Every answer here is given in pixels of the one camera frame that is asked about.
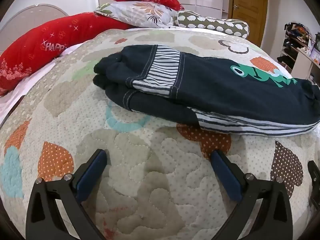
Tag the heart-patterned quilted bedspread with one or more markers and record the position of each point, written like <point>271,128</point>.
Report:
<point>140,160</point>

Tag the dark navy striped pants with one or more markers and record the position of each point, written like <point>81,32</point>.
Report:
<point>225,92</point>

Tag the cluttered white shelf unit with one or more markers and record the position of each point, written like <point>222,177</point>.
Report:
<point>300,55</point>

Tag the curved pale headboard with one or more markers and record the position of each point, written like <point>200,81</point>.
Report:
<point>20,17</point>

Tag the white floral pillow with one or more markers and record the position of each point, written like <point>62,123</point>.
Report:
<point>140,12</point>

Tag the white bed sheet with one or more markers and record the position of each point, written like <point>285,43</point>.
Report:
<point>8,102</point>

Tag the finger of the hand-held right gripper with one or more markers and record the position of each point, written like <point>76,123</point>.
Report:
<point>314,173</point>

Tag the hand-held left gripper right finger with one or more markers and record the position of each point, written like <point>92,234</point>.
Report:
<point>225,177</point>

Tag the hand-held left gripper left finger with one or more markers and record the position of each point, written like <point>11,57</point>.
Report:
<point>91,176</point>

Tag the long red printed pillow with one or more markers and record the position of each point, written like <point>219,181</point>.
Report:
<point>37,45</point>

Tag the olive polka-dot bolster pillow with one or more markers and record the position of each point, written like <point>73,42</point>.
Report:
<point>212,23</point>

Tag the wooden door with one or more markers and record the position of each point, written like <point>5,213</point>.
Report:
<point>250,2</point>

